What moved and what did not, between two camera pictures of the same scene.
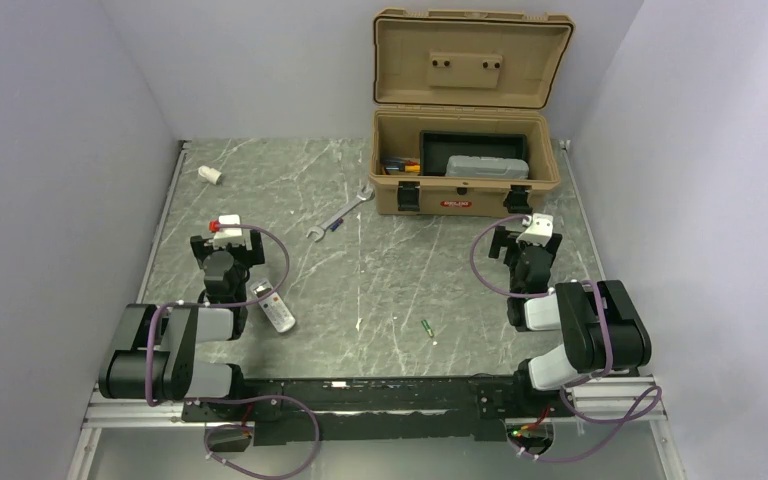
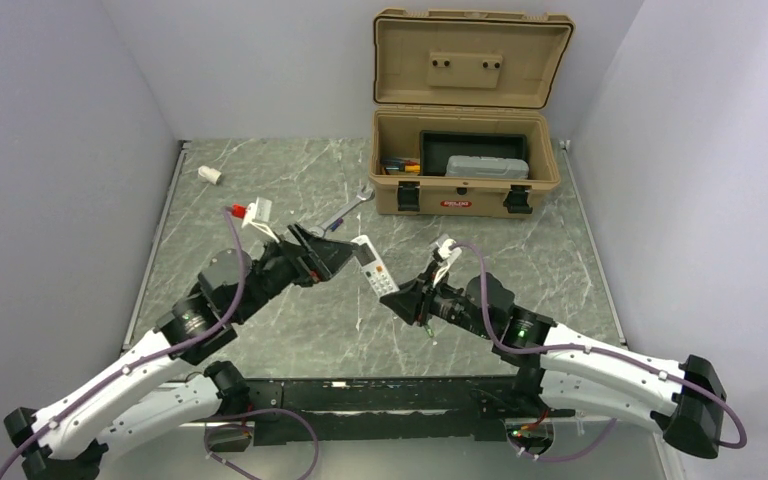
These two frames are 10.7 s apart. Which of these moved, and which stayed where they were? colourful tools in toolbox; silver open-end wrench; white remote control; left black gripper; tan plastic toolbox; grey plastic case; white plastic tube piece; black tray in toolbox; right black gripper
Moved: white remote control; left black gripper; right black gripper
Stayed: silver open-end wrench; colourful tools in toolbox; black tray in toolbox; white plastic tube piece; grey plastic case; tan plastic toolbox
